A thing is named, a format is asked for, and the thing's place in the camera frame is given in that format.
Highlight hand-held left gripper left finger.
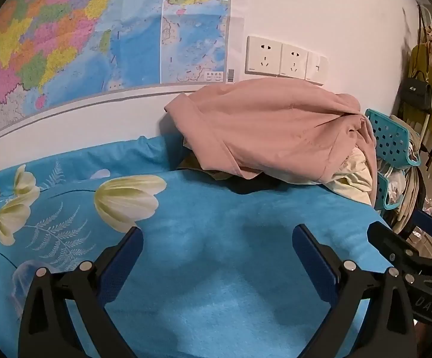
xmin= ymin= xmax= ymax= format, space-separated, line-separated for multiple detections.
xmin=18 ymin=227 xmax=144 ymax=358

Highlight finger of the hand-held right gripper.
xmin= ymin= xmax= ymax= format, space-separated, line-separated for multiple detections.
xmin=411 ymin=209 xmax=432 ymax=247
xmin=367 ymin=221 xmax=425 ymax=270

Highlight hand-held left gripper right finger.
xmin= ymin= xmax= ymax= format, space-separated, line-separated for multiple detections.
xmin=292 ymin=224 xmax=418 ymax=358

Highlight pink garment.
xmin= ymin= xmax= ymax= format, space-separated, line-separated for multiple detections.
xmin=164 ymin=78 xmax=379 ymax=188

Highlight beige cloths pile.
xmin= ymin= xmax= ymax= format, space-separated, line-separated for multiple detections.
xmin=382 ymin=115 xmax=432 ymax=234

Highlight small turquoise plastic basket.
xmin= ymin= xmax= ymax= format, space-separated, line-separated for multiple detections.
xmin=374 ymin=173 xmax=408 ymax=210

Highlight cream garment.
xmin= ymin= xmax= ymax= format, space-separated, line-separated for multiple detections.
xmin=328 ymin=145 xmax=374 ymax=206

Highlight blue floral bed sheet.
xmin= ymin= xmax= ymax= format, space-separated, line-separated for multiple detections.
xmin=0 ymin=135 xmax=396 ymax=358

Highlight large turquoise plastic basket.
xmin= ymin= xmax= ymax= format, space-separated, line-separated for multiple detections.
xmin=364 ymin=108 xmax=422 ymax=168

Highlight black handbag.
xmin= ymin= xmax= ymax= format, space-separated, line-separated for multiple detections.
xmin=398 ymin=70 xmax=432 ymax=115

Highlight white wall switch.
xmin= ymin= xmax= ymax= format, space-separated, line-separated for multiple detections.
xmin=305 ymin=51 xmax=329 ymax=86

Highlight white wall socket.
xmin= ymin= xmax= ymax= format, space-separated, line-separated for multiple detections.
xmin=279 ymin=43 xmax=310 ymax=79
xmin=245 ymin=35 xmax=283 ymax=76

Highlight colourful wall map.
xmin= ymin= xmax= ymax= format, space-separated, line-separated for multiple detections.
xmin=0 ymin=0 xmax=246 ymax=146

